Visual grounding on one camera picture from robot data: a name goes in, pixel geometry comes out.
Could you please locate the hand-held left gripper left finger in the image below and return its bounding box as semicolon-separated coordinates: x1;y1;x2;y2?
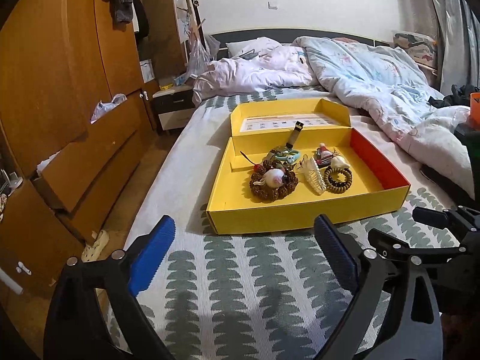
43;215;177;360

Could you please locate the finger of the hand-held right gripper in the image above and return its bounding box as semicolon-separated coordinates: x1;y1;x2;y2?
412;205;474;233
367;228;469;269

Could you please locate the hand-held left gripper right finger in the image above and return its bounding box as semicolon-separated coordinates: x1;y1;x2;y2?
311;214;445;360

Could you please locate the yellow cardboard box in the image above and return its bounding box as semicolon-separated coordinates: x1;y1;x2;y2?
205;97;411;236

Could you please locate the brown bead bracelet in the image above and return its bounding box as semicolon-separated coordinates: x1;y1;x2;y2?
249;159;300;204

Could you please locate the red ball hair clip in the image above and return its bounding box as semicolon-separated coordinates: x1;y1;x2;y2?
240;151;263;173

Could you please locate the cream perforated slipper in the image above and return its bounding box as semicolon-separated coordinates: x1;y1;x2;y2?
82;230;110;263

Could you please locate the dark cloth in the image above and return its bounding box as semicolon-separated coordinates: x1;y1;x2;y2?
427;82;480;110

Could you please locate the clear claw hair clip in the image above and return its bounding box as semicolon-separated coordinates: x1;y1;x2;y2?
298;154;325;196

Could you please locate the white leaf print bed sheet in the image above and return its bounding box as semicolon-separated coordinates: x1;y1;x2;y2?
109;84;466;360

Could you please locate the red figure hair clip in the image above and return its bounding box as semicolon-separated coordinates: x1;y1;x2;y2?
314;143;340;166

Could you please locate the wristwatch with metal band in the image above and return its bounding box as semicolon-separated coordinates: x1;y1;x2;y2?
267;120;305;160

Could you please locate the patterned cushion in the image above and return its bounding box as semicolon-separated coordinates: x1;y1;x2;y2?
392;30;439;79

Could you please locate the light blue patterned quilt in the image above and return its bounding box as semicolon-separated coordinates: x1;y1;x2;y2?
292;37;473;196

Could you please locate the grey curtain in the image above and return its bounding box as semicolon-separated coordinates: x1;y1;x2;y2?
420;0;480;94

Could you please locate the white and dark nightstand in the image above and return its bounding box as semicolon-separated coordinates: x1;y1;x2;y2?
152;84;196;134

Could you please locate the white plastic bag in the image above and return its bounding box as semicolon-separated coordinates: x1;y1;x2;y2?
90;94;128;122

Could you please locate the paper sheet on wardrobe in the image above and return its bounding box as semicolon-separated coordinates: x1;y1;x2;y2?
139;59;155;82

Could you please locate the pink white quilt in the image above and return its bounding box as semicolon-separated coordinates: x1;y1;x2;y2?
192;43;319;106

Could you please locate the wooden wardrobe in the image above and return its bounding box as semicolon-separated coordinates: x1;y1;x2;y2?
0;0;158;301

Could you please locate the clear plastic bag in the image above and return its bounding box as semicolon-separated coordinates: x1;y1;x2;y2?
185;34;220;79

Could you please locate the white pillow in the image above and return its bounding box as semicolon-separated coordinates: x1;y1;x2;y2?
227;37;286;60

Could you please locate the dark grey headboard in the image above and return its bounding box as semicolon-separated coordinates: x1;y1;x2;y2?
208;28;392;51

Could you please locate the black hanging garment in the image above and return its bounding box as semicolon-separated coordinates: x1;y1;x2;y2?
133;0;151;40

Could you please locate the wooden coat rack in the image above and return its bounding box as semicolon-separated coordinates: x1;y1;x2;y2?
169;0;211;72

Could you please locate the brown spiral hair tie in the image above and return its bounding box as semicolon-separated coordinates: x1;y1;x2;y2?
323;167;354;195

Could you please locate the white pompom hair tie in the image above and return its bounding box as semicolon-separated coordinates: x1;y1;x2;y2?
253;168;287;189

